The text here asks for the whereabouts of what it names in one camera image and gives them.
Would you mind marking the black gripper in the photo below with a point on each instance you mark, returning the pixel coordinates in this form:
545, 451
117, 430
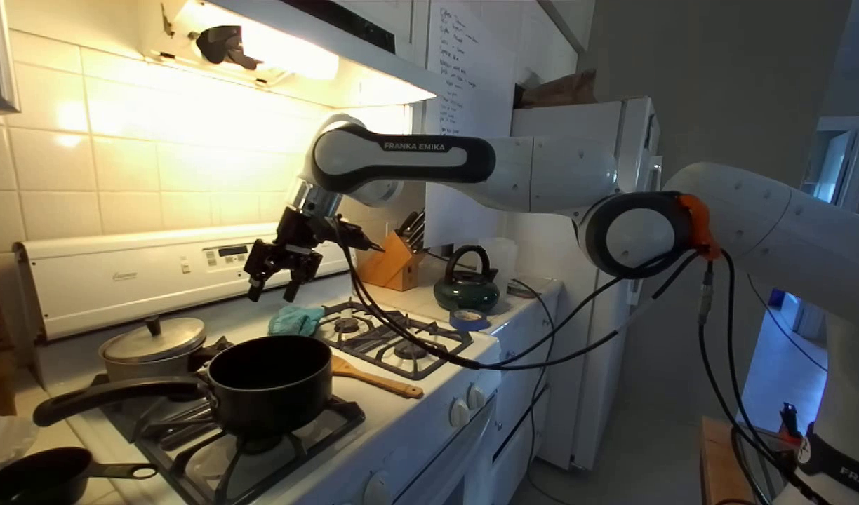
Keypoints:
298, 230

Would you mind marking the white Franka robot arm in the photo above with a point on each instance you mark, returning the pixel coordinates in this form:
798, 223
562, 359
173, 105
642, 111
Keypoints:
544, 172

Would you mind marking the teal terry cloth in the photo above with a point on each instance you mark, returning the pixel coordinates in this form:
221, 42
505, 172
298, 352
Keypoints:
294, 324

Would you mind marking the wooden knife block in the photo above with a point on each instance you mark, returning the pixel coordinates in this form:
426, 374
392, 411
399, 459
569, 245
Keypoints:
388, 271

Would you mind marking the large black saucepan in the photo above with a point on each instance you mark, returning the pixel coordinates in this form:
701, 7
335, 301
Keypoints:
272, 387

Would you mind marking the wooden round object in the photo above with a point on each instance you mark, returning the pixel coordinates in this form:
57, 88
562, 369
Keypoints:
378, 376

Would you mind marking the black burner grate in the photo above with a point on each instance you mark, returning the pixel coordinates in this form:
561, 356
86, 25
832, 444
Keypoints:
406, 352
332, 422

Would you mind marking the white gas stove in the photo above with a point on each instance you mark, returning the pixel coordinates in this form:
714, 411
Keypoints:
123, 276

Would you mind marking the dark green kettle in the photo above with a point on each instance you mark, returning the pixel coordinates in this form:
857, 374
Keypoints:
464, 290

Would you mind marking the blue tape roll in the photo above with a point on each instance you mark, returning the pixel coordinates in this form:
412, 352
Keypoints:
471, 320

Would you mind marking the white range hood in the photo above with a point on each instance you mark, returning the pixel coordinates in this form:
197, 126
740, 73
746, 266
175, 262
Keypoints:
356, 46

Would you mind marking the dark hood lamp fixture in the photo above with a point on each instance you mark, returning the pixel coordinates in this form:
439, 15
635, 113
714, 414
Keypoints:
224, 42

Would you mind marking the white stove knob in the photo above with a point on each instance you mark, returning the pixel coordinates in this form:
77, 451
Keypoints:
458, 414
378, 488
478, 395

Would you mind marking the white board with writing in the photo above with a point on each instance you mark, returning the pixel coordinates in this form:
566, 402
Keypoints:
467, 73

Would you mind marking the white drawer cabinet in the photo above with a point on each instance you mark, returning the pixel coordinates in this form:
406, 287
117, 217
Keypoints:
517, 402

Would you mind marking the white refrigerator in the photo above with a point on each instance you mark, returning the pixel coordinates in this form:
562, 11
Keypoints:
579, 325

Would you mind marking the small black pan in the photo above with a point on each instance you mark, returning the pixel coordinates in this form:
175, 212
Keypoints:
37, 477

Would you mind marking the brown box on refrigerator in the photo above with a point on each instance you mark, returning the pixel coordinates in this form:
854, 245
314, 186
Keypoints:
557, 88

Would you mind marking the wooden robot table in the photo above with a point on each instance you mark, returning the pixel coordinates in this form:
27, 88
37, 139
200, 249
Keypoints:
714, 463

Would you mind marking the small blue background object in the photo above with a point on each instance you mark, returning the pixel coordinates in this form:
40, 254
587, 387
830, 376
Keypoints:
778, 297

